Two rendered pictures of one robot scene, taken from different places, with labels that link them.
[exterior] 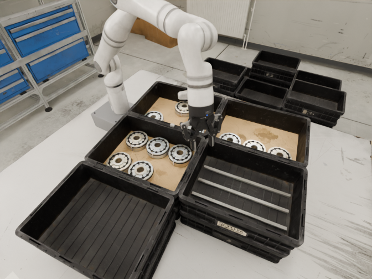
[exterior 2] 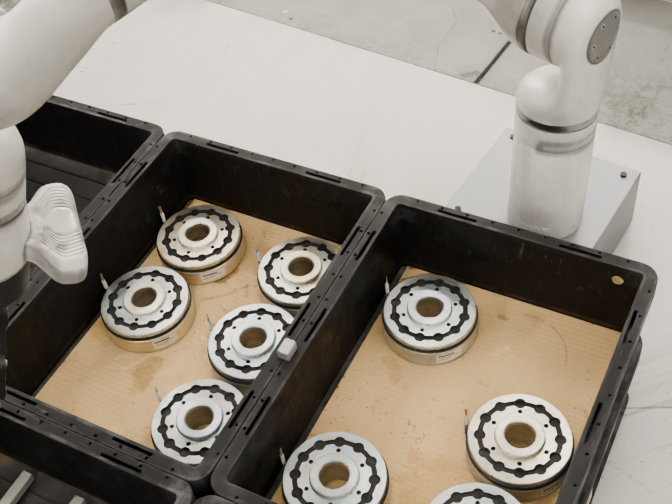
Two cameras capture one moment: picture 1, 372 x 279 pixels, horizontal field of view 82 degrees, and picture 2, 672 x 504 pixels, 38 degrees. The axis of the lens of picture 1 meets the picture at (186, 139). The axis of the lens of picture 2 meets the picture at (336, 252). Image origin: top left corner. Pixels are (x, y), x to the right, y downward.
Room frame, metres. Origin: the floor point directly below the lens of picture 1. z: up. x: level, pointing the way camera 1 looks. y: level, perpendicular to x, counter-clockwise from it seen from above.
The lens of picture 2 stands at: (0.84, -0.49, 1.70)
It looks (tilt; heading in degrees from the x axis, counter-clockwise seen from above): 48 degrees down; 100
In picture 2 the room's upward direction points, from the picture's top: 8 degrees counter-clockwise
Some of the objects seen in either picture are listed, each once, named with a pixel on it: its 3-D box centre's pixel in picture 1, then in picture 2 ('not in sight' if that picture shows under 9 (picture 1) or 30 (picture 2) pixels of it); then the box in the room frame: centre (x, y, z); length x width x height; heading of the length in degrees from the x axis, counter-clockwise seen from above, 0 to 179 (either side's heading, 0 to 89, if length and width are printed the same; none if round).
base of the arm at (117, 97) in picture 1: (118, 97); (550, 163); (0.96, 0.37, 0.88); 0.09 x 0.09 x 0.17; 64
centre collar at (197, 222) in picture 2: (118, 160); (197, 233); (0.54, 0.28, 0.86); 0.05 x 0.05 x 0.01
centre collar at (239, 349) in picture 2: (157, 145); (253, 338); (0.63, 0.13, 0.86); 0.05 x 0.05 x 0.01
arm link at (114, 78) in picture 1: (110, 70); (564, 53); (0.97, 0.37, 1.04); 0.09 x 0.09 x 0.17; 50
